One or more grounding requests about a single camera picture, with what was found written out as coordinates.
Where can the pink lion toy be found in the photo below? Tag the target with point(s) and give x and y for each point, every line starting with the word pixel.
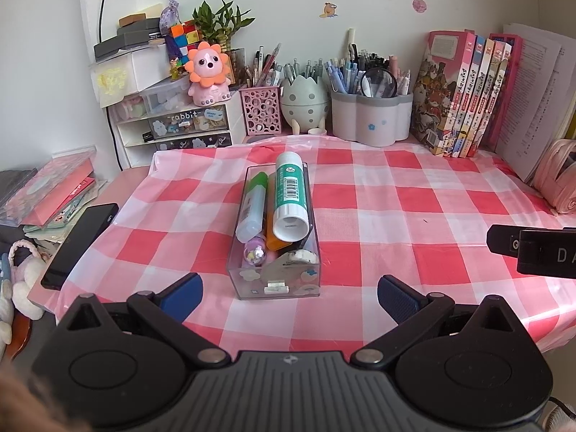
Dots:
pixel 208 74

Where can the glass vase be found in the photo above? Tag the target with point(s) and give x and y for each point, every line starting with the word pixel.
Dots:
pixel 237 67

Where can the white flower-shaped pen holder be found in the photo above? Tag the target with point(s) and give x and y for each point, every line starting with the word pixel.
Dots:
pixel 369 119

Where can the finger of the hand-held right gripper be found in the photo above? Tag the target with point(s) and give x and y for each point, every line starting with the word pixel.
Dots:
pixel 504 239

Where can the clear storage box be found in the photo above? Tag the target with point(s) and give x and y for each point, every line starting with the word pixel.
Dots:
pixel 164 96

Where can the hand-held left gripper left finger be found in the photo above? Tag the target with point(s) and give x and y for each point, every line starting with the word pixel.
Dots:
pixel 184 294

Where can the pink flat box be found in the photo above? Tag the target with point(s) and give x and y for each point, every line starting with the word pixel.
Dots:
pixel 49 186

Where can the pens in pink holder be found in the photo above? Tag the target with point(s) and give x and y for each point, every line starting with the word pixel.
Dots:
pixel 265 67

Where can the green bamboo plant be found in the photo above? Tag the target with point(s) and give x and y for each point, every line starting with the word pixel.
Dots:
pixel 220 22

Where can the round pink wall sticker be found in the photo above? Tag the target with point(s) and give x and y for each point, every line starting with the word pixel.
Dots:
pixel 419 5

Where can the white storage box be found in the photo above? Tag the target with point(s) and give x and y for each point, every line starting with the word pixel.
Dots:
pixel 144 69

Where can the white plush toy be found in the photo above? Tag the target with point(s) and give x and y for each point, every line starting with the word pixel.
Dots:
pixel 20 288

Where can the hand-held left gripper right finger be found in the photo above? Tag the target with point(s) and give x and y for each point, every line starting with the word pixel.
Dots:
pixel 396 294

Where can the white tape roll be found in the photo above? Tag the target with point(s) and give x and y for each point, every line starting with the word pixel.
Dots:
pixel 299 257

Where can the stack of notebooks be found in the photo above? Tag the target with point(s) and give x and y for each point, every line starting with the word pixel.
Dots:
pixel 58 216

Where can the dark grey pouch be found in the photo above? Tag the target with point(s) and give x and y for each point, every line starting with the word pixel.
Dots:
pixel 15 182

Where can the pens in egg holder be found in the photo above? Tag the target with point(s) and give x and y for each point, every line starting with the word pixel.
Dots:
pixel 299 72

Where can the open paper book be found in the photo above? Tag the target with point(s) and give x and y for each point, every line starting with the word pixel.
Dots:
pixel 535 99

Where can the clear plastic organizer box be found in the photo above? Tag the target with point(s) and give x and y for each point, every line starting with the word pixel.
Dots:
pixel 279 290

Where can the egg-shaped pen holder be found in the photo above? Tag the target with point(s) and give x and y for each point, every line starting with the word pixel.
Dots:
pixel 305 103

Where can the orange highlighter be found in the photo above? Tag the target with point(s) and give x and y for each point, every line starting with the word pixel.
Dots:
pixel 272 220

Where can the colourful puzzle cube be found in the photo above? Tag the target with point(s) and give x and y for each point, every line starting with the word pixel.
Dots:
pixel 184 36

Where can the purple capsule-end pen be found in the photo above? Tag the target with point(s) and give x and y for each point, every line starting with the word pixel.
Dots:
pixel 254 254

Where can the small brown box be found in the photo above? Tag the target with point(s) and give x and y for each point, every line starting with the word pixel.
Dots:
pixel 132 20

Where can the black phone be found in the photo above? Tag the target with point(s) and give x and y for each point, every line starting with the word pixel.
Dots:
pixel 81 243

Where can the pens in white holder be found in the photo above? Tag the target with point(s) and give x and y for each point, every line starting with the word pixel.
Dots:
pixel 344 74

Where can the white drawer organizer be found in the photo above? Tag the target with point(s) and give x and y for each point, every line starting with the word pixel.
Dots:
pixel 130 137

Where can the black magnifying glass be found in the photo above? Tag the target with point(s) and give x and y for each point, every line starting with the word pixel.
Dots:
pixel 380 82

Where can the small colourful figurine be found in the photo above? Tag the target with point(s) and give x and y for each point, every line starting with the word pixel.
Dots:
pixel 175 65

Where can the green white glue stick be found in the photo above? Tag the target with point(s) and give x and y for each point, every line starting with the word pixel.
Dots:
pixel 290 198

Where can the pink folder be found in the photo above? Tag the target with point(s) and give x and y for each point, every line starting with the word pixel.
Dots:
pixel 506 94

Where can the clear container with round items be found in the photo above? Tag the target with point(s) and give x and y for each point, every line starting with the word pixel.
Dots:
pixel 128 110

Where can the pink perforated pen holder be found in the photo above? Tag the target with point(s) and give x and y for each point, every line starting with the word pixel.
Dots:
pixel 261 110

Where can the green capped highlighter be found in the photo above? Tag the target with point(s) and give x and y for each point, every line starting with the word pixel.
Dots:
pixel 253 209

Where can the pink checked tablecloth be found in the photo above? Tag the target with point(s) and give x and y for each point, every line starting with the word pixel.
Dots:
pixel 382 216

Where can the pink striped bag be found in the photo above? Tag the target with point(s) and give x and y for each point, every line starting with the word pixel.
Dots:
pixel 558 175

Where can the orange animal wall sticker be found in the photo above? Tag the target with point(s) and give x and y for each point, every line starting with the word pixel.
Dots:
pixel 328 10

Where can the black flat box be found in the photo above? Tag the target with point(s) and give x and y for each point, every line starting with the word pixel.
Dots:
pixel 126 42

